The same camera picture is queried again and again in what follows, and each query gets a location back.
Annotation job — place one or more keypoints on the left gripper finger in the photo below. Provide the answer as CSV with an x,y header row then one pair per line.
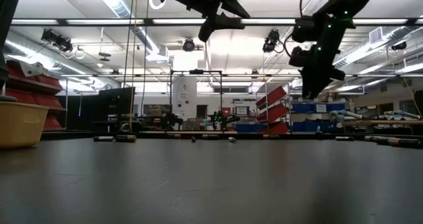
x,y
233,7
228,22

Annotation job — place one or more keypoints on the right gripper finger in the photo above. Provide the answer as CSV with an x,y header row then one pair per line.
x,y
308,87
320,87

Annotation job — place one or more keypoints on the copper-top black battery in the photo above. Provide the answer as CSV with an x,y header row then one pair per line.
x,y
395,141
174,135
210,136
126,138
271,136
370,138
383,140

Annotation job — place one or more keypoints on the background black robot arm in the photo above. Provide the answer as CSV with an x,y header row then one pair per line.
x,y
170,120

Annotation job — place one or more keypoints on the blue bins with white label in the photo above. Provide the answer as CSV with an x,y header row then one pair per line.
x,y
302,108

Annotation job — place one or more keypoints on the slanted red bin rack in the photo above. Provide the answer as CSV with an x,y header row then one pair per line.
x,y
274,96

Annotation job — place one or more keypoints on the grey material roll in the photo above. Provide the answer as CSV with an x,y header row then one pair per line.
x,y
401,114
347,114

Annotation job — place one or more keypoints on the long row of blue bins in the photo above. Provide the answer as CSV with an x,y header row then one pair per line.
x,y
310,126

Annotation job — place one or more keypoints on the white ceiling vent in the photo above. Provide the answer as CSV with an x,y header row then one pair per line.
x,y
376,35

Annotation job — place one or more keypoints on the white framed sign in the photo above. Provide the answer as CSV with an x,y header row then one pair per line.
x,y
242,110

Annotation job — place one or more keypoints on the single blue bin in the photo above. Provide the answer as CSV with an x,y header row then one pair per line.
x,y
248,128

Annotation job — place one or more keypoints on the black ceiling speaker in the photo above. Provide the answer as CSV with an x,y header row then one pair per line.
x,y
399,46

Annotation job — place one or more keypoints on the wooden workbench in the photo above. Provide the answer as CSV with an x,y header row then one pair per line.
x,y
390,122

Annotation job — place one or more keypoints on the white round pillar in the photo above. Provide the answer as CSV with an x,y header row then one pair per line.
x,y
184,98

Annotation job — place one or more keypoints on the black computer monitor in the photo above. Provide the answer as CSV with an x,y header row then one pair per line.
x,y
115,101

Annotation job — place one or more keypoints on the red bin shelving unit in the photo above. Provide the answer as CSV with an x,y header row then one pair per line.
x,y
49,82

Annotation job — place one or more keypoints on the yellow plastic bin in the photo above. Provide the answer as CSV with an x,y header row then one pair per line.
x,y
20,125

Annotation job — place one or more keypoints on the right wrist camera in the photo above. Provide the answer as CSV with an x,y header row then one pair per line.
x,y
300,56

